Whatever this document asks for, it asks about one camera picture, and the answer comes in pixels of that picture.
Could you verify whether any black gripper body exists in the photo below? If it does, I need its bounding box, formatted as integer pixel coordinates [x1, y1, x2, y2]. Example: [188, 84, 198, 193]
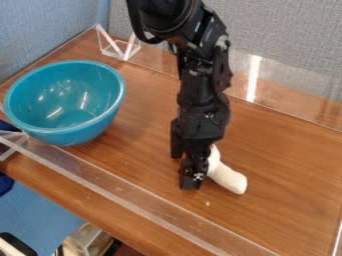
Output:
[170, 68, 229, 140]

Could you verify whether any clear acrylic back barrier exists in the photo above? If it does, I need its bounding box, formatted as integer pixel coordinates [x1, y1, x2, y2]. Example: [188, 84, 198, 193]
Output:
[94, 23, 342, 133]

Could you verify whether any blue plastic bowl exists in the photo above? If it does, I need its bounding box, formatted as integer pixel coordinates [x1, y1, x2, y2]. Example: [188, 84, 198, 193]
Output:
[2, 60, 125, 146]

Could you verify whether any grey metal table leg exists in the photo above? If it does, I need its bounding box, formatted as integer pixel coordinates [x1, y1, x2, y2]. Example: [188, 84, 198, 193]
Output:
[53, 223, 113, 256]

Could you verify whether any black and white floor object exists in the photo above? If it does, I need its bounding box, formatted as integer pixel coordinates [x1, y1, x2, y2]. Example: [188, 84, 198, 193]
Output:
[0, 232, 37, 256]

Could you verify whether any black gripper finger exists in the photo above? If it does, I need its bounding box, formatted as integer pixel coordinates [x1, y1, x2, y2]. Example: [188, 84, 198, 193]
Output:
[178, 140, 210, 190]
[170, 120, 184, 158]

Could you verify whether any clear acrylic barrier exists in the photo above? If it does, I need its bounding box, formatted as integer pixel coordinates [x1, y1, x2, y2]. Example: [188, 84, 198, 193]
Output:
[94, 23, 342, 133]
[0, 132, 277, 256]

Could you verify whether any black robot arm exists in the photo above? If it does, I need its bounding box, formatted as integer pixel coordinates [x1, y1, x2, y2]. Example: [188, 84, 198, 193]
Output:
[125, 0, 232, 190]

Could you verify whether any clear acrylic front barrier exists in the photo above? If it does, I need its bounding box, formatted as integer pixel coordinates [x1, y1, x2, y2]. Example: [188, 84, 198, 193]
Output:
[0, 132, 277, 256]

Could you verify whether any brown and white toy mushroom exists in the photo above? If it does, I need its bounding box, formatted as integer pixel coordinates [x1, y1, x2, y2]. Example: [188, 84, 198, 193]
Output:
[206, 144, 248, 195]

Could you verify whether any clear acrylic corner bracket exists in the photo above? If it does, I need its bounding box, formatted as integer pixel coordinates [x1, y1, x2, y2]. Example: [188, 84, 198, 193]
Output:
[94, 24, 141, 61]

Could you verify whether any dark blue object at edge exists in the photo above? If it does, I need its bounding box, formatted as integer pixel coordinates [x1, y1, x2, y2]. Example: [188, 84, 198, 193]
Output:
[0, 119, 21, 198]

